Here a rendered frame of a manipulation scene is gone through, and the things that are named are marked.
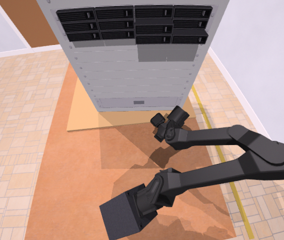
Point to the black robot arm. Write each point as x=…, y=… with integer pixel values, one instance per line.
x=263, y=160

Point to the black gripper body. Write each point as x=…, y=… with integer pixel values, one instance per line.
x=157, y=120

